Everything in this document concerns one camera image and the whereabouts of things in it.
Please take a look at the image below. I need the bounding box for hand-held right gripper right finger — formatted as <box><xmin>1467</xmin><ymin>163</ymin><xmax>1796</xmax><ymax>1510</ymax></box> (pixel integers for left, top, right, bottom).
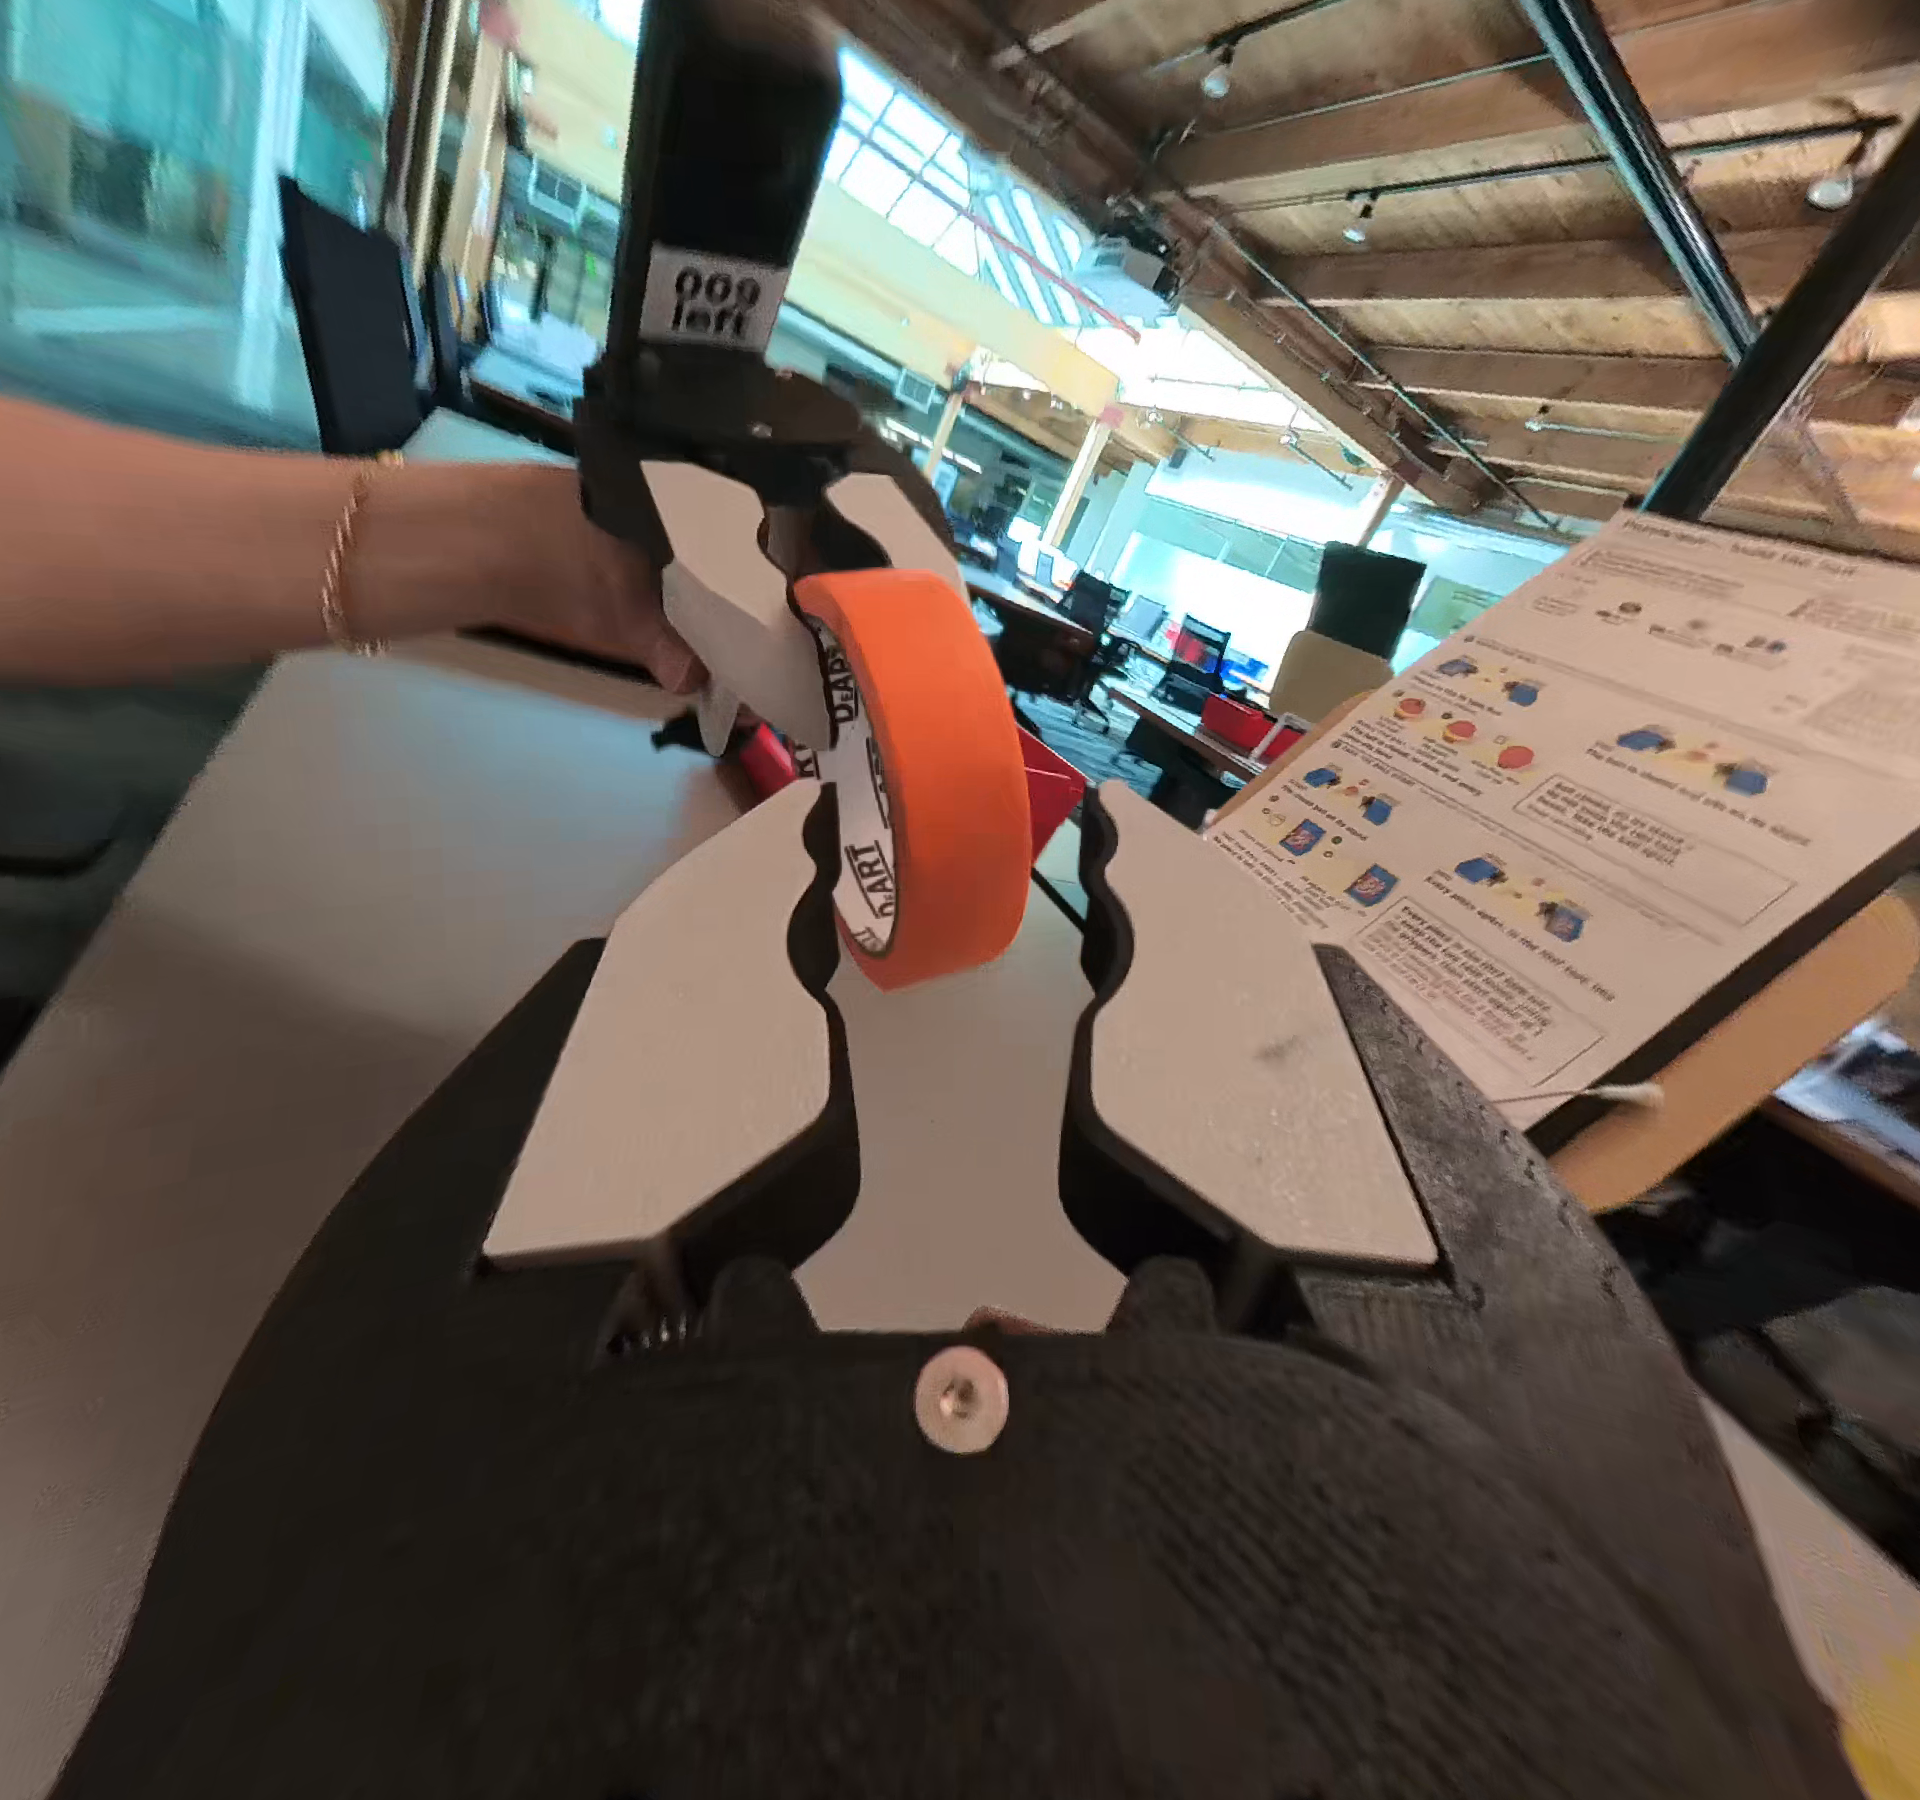
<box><xmin>1072</xmin><ymin>781</ymin><xmax>1442</xmax><ymax>1276</ymax></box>

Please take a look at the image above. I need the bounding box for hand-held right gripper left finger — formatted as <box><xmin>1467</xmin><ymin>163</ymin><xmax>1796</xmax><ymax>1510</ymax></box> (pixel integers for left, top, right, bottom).
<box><xmin>481</xmin><ymin>774</ymin><xmax>862</xmax><ymax>1276</ymax></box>

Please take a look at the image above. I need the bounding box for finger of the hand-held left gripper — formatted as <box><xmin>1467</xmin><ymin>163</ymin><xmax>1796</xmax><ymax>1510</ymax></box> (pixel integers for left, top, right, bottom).
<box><xmin>804</xmin><ymin>471</ymin><xmax>969</xmax><ymax>617</ymax></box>
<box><xmin>640</xmin><ymin>460</ymin><xmax>856</xmax><ymax>753</ymax></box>

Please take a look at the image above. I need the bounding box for orange tape roll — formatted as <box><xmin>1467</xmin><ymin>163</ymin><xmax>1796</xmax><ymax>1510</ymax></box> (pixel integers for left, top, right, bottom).
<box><xmin>788</xmin><ymin>571</ymin><xmax>1037</xmax><ymax>992</ymax></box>

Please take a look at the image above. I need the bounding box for red plastic bin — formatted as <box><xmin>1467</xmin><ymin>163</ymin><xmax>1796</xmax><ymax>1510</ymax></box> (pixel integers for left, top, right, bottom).
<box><xmin>721</xmin><ymin>714</ymin><xmax>1099</xmax><ymax>861</ymax></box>

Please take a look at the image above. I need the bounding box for person's left forearm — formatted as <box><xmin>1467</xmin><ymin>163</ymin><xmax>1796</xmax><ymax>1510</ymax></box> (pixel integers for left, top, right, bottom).
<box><xmin>0</xmin><ymin>391</ymin><xmax>453</xmax><ymax>686</ymax></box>

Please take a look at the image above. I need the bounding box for person's left hand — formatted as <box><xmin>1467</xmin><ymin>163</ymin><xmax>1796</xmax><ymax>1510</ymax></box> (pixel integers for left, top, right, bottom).
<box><xmin>437</xmin><ymin>458</ymin><xmax>713</xmax><ymax>699</ymax></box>

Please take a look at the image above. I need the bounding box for instruction sheet board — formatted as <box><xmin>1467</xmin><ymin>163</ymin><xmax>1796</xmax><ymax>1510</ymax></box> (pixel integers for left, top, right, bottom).
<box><xmin>1201</xmin><ymin>511</ymin><xmax>1920</xmax><ymax>1219</ymax></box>

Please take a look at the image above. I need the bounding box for black pole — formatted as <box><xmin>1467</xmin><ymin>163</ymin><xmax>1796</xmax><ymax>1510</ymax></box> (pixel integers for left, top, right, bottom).
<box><xmin>1457</xmin><ymin>0</ymin><xmax>1920</xmax><ymax>529</ymax></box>

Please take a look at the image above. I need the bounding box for gold chain bracelet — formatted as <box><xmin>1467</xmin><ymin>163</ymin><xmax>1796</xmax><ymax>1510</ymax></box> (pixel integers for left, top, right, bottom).
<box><xmin>314</xmin><ymin>452</ymin><xmax>381</xmax><ymax>658</ymax></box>

